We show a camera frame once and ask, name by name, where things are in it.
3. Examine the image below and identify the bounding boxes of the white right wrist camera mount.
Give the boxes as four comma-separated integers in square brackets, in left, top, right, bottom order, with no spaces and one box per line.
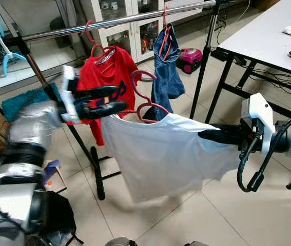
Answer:
[241,93,276,156]

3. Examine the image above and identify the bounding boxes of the thin white T-shirt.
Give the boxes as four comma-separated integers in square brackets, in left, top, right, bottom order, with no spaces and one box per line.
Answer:
[100,112,241,203]

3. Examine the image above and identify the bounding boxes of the red FILA T-shirt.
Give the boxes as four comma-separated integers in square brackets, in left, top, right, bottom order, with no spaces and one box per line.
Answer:
[75,45,141,147]

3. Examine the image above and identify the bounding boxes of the white table black legs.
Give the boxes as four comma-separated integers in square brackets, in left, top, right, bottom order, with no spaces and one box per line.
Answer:
[204,0,291,124]

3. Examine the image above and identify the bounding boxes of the teal floor mat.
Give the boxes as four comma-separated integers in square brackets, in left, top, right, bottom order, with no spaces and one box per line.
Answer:
[1,83,62,123]

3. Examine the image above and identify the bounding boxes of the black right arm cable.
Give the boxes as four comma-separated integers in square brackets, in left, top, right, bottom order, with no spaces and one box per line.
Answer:
[236,112,291,194]

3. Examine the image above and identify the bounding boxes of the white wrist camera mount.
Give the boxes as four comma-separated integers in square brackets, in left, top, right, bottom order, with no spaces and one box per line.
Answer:
[241,93,276,156]
[60,65,81,125]

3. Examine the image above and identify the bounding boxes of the light blue stand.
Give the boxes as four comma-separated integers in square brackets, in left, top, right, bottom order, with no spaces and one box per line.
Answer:
[0,2,26,78]

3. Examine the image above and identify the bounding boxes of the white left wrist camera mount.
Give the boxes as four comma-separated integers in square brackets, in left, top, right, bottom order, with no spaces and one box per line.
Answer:
[60,65,81,125]

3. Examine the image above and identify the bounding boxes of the white glass-door cabinet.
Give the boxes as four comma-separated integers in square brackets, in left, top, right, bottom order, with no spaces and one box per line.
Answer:
[81,0,218,57]

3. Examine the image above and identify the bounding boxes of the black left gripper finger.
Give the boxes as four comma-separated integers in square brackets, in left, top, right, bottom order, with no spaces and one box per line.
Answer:
[86,100,129,120]
[84,85,120,102]

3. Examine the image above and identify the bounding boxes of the black floor cables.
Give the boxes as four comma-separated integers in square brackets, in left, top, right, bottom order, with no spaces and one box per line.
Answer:
[237,66,291,96]

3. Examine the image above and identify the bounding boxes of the pink vacuum cleaner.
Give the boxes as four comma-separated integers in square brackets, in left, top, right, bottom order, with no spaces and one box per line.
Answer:
[177,47,204,75]

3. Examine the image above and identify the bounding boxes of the pink plastic hanger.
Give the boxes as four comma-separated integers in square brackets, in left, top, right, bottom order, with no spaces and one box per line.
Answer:
[127,69,171,125]

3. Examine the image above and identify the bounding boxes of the red thin hanger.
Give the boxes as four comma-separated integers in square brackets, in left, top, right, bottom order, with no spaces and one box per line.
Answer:
[158,5,180,63]
[83,19,118,57]

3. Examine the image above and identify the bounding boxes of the metal clothes rack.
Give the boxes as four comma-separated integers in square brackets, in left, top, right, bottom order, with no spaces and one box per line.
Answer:
[4,0,223,201]

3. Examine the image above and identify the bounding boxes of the blue denim shorts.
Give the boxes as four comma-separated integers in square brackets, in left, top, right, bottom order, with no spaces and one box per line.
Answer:
[150,23,187,121]

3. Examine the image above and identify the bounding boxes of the black plastic bag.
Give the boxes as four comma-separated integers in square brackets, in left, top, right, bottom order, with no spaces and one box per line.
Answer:
[45,190,77,242]

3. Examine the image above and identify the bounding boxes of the grey left robot leg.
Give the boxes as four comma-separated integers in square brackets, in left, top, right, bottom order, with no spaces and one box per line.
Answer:
[104,237,136,246]

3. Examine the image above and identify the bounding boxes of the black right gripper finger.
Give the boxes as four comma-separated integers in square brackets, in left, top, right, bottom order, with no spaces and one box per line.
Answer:
[202,125,238,137]
[198,133,238,147]

